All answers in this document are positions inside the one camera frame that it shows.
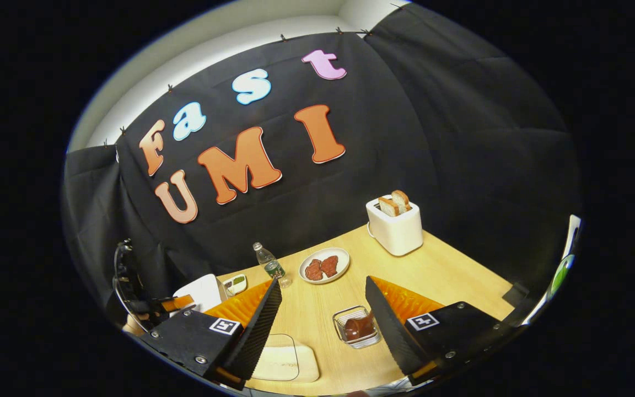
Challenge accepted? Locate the white rice cooker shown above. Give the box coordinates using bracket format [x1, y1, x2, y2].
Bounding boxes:
[171, 274, 229, 316]

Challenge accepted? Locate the black backdrop cloth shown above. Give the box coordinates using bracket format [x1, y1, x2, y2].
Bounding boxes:
[63, 3, 582, 331]

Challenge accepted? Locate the small white dish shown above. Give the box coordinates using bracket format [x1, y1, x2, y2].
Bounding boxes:
[224, 273, 248, 297]

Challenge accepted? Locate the clear box of white rice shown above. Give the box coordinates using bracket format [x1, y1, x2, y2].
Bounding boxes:
[251, 334, 320, 384]

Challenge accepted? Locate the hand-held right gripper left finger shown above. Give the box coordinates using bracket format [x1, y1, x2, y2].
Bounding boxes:
[141, 277, 283, 390]

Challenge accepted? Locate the black table edge block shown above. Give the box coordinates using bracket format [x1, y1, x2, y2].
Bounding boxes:
[502, 282, 531, 307]

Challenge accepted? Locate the metal wire chopstick holder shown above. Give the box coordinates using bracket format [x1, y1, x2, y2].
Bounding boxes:
[332, 305, 382, 350]

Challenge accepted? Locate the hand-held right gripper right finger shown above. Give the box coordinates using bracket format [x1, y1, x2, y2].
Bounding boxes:
[365, 276, 516, 385]

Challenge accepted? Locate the brown wooden spoon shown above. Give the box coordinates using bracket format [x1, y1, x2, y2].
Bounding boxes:
[342, 312, 376, 341]

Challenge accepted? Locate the clear plastic water bottle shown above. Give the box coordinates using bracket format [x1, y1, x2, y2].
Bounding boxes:
[252, 242, 292, 289]

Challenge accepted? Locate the white oval plate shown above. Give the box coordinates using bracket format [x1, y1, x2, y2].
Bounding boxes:
[299, 248, 351, 285]

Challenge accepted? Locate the white toaster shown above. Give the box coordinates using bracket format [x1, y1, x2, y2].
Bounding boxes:
[365, 194, 424, 256]

